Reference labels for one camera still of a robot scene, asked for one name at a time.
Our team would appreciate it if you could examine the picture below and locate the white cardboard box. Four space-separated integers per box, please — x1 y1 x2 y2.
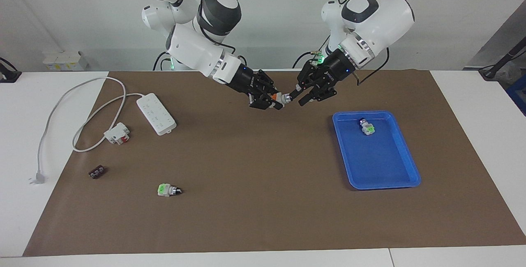
43 51 89 71

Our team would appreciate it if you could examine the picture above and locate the blue plastic tray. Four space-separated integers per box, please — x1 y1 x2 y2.
332 111 422 190

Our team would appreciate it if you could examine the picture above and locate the brown paper table mat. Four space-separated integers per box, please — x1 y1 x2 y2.
23 70 526 257

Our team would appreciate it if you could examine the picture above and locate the white cable with plug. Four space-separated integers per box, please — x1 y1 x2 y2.
29 76 126 185

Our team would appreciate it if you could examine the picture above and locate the white power strip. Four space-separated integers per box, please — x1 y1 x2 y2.
136 93 177 136

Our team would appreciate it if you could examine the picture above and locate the black stand pole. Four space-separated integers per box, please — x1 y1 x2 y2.
479 37 526 81

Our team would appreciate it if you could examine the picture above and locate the white cable strip to breaker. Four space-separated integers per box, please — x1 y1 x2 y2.
72 93 144 152

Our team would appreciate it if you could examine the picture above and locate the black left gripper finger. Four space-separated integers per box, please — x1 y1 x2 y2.
298 82 337 106
289 62 321 99

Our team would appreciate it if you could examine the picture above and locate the white red circuit breaker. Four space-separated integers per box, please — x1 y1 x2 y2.
104 122 131 145

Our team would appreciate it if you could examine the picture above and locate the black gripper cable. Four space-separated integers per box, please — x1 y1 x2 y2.
353 45 390 86
201 29 248 67

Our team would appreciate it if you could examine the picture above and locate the green-backed lever-knob selector switch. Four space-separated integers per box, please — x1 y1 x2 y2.
157 183 182 197

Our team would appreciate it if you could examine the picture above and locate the blue crate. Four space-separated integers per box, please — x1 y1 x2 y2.
508 76 526 115

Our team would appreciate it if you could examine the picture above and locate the green-backed round-knob switch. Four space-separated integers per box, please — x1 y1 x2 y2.
359 118 375 136

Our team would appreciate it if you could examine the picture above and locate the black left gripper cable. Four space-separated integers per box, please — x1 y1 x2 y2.
353 45 390 86

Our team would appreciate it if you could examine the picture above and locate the black clamp mount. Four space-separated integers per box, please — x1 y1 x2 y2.
0 58 22 83

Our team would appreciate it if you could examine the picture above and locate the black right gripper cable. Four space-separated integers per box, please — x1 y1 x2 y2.
201 29 248 67

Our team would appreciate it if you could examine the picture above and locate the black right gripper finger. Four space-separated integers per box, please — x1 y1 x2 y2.
250 90 284 110
256 70 275 92

